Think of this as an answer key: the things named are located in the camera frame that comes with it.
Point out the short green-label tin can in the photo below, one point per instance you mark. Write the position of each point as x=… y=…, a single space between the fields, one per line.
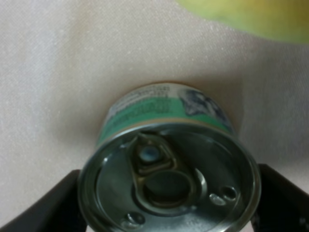
x=168 y=159

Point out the yellow plush banana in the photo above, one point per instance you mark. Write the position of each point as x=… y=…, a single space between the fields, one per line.
x=280 y=20

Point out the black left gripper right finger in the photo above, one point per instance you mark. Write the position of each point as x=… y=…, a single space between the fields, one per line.
x=283 y=206

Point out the peach tablecloth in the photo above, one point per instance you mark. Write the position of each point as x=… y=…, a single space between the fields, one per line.
x=63 y=63

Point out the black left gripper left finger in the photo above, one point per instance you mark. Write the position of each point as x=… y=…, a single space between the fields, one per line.
x=56 y=211

